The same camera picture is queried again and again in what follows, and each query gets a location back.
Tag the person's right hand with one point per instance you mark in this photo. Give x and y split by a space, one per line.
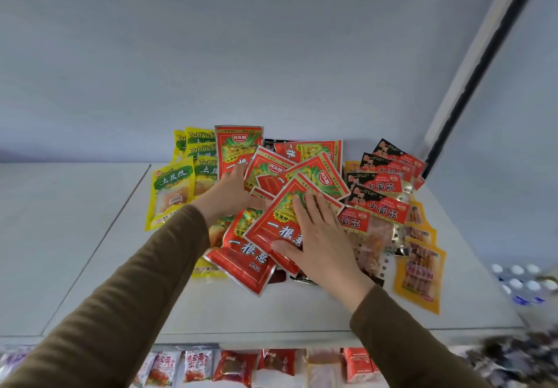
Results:
327 257

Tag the person's left hand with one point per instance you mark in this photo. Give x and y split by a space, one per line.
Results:
226 200

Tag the red foil snack packet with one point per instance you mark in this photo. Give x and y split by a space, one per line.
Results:
274 226
237 143

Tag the pile of yellow snack packets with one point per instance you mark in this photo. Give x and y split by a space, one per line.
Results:
168 191

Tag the pile of red snack packets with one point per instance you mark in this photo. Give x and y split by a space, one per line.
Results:
244 265

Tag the pile of black red snacks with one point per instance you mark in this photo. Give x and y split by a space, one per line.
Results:
383 211

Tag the row of dark red snacks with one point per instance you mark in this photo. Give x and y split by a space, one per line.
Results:
244 366

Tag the white metal shelf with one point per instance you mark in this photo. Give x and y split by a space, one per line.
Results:
87 248

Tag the row of white red snacks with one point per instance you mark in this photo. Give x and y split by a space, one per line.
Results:
174 368

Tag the white purple snack packet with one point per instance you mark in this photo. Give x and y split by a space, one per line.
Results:
15 361

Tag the person's right forearm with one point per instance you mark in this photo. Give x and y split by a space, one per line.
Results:
405 348

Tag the person's left forearm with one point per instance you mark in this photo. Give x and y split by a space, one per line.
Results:
109 322

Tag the pack of water bottles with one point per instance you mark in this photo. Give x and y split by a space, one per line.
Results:
516 285

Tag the hanging strip of black packets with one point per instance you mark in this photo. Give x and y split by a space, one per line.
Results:
514 357

